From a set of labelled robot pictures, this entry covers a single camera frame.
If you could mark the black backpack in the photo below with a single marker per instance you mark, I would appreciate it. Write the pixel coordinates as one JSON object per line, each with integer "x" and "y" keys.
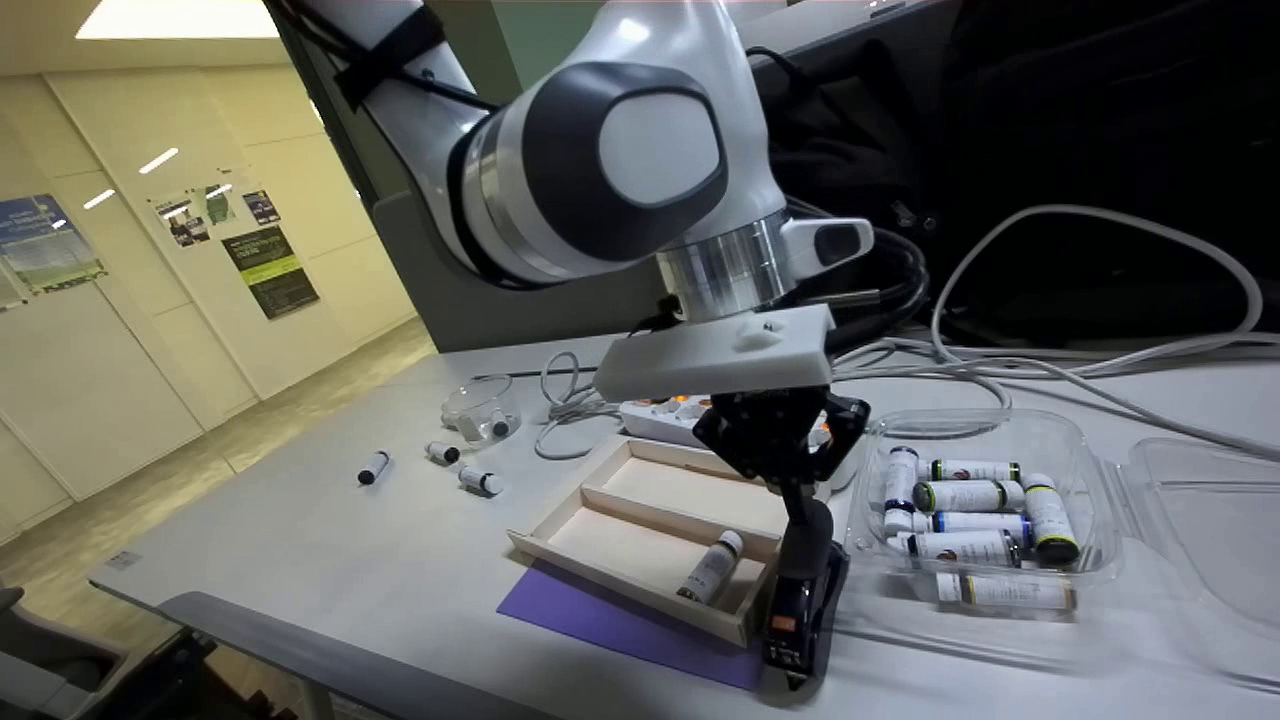
{"x": 1106, "y": 165}
{"x": 845, "y": 137}

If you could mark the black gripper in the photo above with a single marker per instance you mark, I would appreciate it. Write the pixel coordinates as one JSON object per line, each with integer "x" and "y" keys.
{"x": 791, "y": 437}

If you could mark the white tube in tray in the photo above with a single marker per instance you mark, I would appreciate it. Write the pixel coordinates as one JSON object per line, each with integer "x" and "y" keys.
{"x": 713, "y": 569}

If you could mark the clear plastic clamshell container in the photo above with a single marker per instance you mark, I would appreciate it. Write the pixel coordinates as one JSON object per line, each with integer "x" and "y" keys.
{"x": 1177, "y": 529}

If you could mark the white paint tube bottom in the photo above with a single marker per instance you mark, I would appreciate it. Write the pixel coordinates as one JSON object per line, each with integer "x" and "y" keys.
{"x": 1007, "y": 593}

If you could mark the white power strip orange switches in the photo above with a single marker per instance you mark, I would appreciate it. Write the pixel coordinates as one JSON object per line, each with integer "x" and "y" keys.
{"x": 660, "y": 417}

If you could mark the white paint tube lower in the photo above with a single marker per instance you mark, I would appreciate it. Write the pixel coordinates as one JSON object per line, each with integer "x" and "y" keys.
{"x": 961, "y": 551}

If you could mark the white paint tube upright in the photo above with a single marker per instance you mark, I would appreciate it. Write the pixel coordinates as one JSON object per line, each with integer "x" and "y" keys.
{"x": 900, "y": 479}

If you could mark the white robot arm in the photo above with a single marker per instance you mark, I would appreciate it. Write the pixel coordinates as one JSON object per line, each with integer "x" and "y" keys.
{"x": 647, "y": 141}

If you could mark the white tube middle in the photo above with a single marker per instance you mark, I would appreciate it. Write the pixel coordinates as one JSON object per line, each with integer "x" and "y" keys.
{"x": 476, "y": 479}

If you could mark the white paint tube right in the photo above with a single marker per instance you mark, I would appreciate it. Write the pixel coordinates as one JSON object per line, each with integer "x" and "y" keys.
{"x": 1055, "y": 537}

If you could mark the right black backpack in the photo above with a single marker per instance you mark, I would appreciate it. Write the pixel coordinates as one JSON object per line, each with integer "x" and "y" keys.
{"x": 1106, "y": 165}

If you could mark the left black backpack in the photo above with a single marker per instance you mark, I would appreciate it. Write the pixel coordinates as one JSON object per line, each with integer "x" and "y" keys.
{"x": 845, "y": 137}

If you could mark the wooden tray frame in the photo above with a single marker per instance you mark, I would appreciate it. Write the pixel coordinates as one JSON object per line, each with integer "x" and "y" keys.
{"x": 639, "y": 522}

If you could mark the purple paper sheet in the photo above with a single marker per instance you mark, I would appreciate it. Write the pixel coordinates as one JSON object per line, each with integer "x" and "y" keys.
{"x": 586, "y": 612}

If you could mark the wall poster dark green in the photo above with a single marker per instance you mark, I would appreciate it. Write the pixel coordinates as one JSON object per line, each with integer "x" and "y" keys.
{"x": 272, "y": 274}

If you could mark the blue wall poster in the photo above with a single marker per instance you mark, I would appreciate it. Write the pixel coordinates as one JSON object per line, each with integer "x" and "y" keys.
{"x": 42, "y": 247}

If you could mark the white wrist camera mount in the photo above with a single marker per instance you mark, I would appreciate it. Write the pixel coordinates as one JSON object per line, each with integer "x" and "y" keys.
{"x": 737, "y": 352}

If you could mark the white paint tube top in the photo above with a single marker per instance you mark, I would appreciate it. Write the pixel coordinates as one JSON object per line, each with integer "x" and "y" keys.
{"x": 973, "y": 469}

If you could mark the white tube black cap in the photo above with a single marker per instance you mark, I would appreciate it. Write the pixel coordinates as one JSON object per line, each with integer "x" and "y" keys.
{"x": 372, "y": 469}

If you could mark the white tube far left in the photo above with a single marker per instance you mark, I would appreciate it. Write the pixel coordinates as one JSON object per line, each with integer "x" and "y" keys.
{"x": 440, "y": 455}

